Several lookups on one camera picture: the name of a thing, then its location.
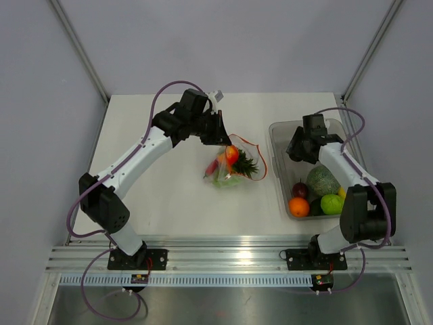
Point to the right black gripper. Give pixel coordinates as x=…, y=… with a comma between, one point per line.
x=294, y=146

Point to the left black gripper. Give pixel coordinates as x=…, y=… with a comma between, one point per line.
x=219, y=136

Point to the red tomato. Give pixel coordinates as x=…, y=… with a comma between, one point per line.
x=231, y=154

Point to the red chili pepper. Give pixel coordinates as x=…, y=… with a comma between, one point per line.
x=212, y=167

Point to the clear orange zip top bag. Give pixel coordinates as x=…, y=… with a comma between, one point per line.
x=252, y=151

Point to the plastic pineapple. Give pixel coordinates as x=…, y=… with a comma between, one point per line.
x=244, y=166

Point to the green grape bunch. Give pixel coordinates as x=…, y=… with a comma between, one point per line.
x=231, y=181

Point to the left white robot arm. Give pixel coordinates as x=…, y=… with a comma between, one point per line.
x=102, y=195

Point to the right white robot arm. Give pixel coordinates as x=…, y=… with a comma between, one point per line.
x=368, y=216

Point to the clear plastic food bin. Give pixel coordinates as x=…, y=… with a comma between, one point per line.
x=286, y=170

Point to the green netted melon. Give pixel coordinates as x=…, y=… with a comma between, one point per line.
x=322, y=182

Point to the dark red apple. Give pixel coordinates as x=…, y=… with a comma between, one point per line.
x=300, y=190

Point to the orange fruit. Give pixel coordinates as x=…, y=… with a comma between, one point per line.
x=299, y=207

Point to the yellow lemon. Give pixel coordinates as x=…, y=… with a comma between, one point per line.
x=342, y=193

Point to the green lime apple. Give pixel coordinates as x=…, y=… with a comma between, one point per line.
x=332, y=204

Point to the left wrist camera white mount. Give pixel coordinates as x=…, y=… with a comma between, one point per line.
x=215, y=97

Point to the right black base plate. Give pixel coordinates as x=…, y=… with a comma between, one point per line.
x=300, y=259

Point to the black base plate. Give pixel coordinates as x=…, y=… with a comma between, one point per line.
x=300, y=259
x=153, y=259

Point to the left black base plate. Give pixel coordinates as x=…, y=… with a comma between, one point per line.
x=153, y=259

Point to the left aluminium frame post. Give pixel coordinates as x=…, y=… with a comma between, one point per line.
x=72, y=36

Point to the aluminium frame post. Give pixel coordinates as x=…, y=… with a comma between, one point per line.
x=377, y=39
x=72, y=36

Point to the right aluminium frame post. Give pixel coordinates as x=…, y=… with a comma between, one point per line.
x=377, y=39

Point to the aluminium mounting rail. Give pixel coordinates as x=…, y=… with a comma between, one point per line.
x=226, y=255

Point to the white slotted cable duct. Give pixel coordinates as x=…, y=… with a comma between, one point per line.
x=189, y=280

